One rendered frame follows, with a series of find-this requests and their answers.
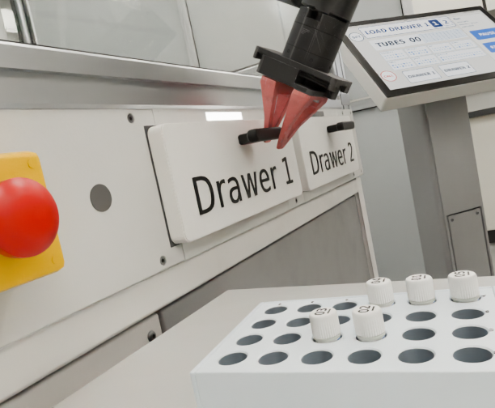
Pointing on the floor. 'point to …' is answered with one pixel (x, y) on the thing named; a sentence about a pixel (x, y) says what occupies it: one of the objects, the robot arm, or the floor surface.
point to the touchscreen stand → (446, 188)
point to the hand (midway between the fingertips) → (275, 138)
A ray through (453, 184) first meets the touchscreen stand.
